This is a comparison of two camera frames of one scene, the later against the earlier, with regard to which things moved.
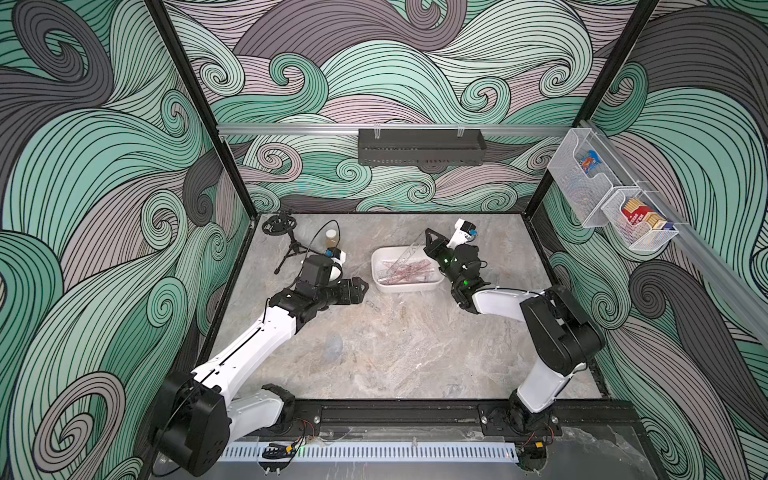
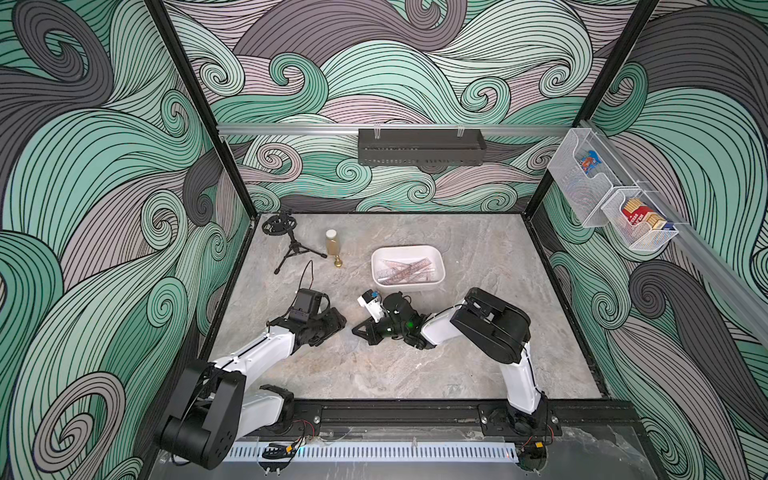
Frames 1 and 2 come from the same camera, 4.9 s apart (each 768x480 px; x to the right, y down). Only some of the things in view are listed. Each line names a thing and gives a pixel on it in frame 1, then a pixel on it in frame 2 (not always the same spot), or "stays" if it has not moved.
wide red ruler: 407,272 stays
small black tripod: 282,223 stays
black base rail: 586,416 stays
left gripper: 355,295 -> 334,323
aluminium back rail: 546,129 stays
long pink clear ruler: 404,255 -> 403,266
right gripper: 439,247 -> 371,331
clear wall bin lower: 638,221 stays
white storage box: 399,268 stays
